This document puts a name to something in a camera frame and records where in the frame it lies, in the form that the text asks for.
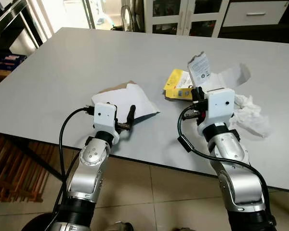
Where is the white paper sheet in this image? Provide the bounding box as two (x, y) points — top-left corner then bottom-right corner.
(91, 83), (160, 121)

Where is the white opened carton with label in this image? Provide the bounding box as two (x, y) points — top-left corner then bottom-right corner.
(187, 52), (251, 93)

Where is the yellow flattened box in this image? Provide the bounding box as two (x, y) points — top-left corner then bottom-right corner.
(163, 69), (196, 101)

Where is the brown cardboard piece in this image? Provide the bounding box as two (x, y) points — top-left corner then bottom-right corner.
(99, 80), (136, 95)

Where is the crumpled white tissue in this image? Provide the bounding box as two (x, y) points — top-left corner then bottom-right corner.
(229, 94), (273, 140)

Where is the white cabinet with glass doors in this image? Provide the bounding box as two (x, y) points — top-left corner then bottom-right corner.
(144, 0), (229, 37)

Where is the metal fan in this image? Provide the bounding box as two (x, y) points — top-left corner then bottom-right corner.
(119, 4), (136, 33)

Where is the grey robot left foot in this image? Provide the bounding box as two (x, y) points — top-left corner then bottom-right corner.
(106, 221), (135, 231)

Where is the brown wooden slatted rack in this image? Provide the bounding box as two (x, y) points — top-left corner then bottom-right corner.
(0, 131), (56, 203)

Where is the blue box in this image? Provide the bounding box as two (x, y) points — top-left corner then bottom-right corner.
(0, 53), (27, 72)

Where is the black metal shelf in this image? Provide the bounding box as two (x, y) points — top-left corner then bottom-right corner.
(0, 0), (44, 61)

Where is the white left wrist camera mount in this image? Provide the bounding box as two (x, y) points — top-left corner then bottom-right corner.
(92, 102), (121, 145)

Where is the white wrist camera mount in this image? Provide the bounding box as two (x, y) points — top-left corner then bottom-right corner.
(92, 102), (121, 145)
(197, 88), (237, 138)

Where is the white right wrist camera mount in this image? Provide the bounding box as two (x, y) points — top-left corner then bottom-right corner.
(197, 88), (237, 138)

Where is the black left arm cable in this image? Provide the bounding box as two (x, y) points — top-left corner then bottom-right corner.
(47, 106), (95, 231)

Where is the white drawer with metal handle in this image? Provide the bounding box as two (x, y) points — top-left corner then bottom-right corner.
(222, 0), (289, 28)

